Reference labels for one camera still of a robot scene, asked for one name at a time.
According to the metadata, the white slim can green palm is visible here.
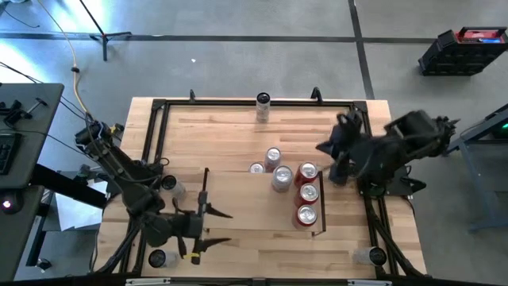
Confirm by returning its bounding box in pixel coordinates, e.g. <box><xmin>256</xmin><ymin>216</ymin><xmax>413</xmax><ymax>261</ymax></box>
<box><xmin>255</xmin><ymin>91</ymin><xmax>272</xmax><ymax>123</ymax></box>

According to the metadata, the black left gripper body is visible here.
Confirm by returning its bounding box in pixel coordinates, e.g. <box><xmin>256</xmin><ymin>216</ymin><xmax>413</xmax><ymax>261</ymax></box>
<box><xmin>174</xmin><ymin>192</ymin><xmax>209</xmax><ymax>265</ymax></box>

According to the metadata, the white slim can blue palm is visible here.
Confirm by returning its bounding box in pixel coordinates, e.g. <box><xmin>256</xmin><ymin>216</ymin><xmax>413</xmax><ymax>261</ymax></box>
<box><xmin>160</xmin><ymin>174</ymin><xmax>187</xmax><ymax>199</ymax></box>

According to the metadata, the black overhead rig frame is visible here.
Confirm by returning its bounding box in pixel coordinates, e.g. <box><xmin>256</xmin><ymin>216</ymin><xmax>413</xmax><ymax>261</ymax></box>
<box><xmin>0</xmin><ymin>190</ymin><xmax>508</xmax><ymax>286</ymax></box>

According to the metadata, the black metal table frame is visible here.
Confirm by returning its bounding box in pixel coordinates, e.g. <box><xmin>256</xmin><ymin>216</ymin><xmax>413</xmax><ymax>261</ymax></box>
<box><xmin>148</xmin><ymin>97</ymin><xmax>388</xmax><ymax>279</ymax></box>

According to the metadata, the white slim energy can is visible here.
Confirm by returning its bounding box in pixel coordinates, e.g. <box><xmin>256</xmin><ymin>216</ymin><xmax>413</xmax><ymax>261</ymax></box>
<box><xmin>352</xmin><ymin>245</ymin><xmax>388</xmax><ymax>267</ymax></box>
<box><xmin>147</xmin><ymin>249</ymin><xmax>179</xmax><ymax>269</ymax></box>

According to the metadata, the silver can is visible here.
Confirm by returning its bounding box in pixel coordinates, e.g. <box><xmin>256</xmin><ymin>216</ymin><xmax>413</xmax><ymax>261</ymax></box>
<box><xmin>264</xmin><ymin>146</ymin><xmax>283</xmax><ymax>174</ymax></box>

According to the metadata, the silver mounting bracket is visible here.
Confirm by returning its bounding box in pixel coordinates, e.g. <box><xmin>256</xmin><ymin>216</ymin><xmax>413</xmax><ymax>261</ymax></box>
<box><xmin>125</xmin><ymin>277</ymin><xmax>171</xmax><ymax>286</ymax></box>
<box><xmin>348</xmin><ymin>279</ymin><xmax>393</xmax><ymax>286</ymax></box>

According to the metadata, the black computer mouse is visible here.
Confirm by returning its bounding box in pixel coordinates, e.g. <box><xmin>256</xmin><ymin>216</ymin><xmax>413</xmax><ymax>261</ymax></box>
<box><xmin>0</xmin><ymin>193</ymin><xmax>23</xmax><ymax>215</ymax></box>

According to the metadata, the black and red toolbox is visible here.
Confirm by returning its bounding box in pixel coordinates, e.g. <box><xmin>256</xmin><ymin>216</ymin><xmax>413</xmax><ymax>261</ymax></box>
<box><xmin>417</xmin><ymin>26</ymin><xmax>508</xmax><ymax>77</ymax></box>

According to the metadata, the wooden shelf with black legs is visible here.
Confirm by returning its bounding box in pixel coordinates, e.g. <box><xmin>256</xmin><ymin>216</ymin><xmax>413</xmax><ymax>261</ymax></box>
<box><xmin>197</xmin><ymin>166</ymin><xmax>327</xmax><ymax>238</ymax></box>

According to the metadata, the yellow cable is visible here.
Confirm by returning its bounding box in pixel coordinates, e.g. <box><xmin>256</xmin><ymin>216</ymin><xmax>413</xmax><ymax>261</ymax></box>
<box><xmin>37</xmin><ymin>0</ymin><xmax>110</xmax><ymax>132</ymax></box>

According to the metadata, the red cola can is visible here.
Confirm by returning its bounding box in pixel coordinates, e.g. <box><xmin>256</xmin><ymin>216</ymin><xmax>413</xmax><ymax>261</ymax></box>
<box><xmin>294</xmin><ymin>182</ymin><xmax>321</xmax><ymax>208</ymax></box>
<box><xmin>293</xmin><ymin>160</ymin><xmax>319</xmax><ymax>187</ymax></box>
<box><xmin>292</xmin><ymin>204</ymin><xmax>318</xmax><ymax>230</ymax></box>

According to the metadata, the black desk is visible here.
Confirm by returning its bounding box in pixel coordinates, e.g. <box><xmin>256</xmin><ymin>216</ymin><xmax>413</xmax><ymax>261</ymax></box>
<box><xmin>0</xmin><ymin>82</ymin><xmax>65</xmax><ymax>190</ymax></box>
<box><xmin>0</xmin><ymin>184</ymin><xmax>45</xmax><ymax>282</ymax></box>

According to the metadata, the black light stand tripod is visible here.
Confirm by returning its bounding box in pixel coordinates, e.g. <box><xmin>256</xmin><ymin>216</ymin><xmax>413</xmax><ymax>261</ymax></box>
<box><xmin>77</xmin><ymin>0</ymin><xmax>133</xmax><ymax>63</ymax></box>

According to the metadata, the black keyboard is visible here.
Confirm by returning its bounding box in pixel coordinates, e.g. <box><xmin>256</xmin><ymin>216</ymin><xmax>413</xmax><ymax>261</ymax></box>
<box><xmin>0</xmin><ymin>133</ymin><xmax>23</xmax><ymax>176</ymax></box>

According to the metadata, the black device green light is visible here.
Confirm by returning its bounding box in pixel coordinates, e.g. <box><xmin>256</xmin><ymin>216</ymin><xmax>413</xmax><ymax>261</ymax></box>
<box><xmin>491</xmin><ymin>118</ymin><xmax>508</xmax><ymax>140</ymax></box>

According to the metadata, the white paper sheet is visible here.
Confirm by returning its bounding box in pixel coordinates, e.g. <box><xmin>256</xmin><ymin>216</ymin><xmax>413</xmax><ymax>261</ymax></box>
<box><xmin>54</xmin><ymin>178</ymin><xmax>108</xmax><ymax>232</ymax></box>

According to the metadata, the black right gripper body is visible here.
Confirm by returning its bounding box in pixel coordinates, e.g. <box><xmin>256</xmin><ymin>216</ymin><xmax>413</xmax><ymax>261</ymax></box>
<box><xmin>333</xmin><ymin>113</ymin><xmax>365</xmax><ymax>168</ymax></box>

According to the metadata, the grey desk frame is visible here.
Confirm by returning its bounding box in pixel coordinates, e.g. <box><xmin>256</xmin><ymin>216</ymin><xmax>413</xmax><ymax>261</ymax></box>
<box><xmin>443</xmin><ymin>103</ymin><xmax>508</xmax><ymax>234</ymax></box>

